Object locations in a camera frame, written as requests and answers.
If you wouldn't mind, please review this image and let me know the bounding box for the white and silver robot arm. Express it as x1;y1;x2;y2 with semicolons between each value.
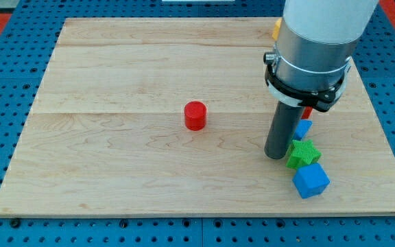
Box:
270;0;378;92

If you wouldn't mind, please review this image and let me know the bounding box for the red cylinder block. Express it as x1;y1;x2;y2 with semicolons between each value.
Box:
184;101;207;131

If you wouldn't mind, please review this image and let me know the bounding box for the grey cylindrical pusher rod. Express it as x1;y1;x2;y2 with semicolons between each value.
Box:
264;102;304;159

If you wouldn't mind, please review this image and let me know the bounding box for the wooden board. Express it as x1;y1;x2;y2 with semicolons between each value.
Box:
0;18;395;218

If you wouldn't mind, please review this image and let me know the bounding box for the small blue block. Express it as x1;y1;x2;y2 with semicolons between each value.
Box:
293;119;313;141

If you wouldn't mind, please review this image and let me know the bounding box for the green star block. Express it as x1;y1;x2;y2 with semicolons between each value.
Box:
286;140;322;169

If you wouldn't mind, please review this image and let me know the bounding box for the small red block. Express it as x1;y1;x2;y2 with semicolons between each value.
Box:
301;106;313;119

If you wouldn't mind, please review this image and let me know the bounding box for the yellow block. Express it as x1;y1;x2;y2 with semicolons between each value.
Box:
272;18;283;41

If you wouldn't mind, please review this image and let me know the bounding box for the blue cube block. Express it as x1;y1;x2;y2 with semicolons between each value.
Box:
292;163;331;199

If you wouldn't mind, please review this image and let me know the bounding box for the black clamp ring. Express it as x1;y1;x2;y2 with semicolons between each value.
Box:
264;63;346;113

